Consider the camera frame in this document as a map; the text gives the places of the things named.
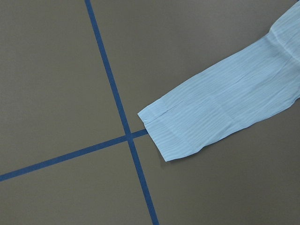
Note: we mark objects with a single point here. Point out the light blue button shirt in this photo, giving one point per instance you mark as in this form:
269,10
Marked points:
247,87

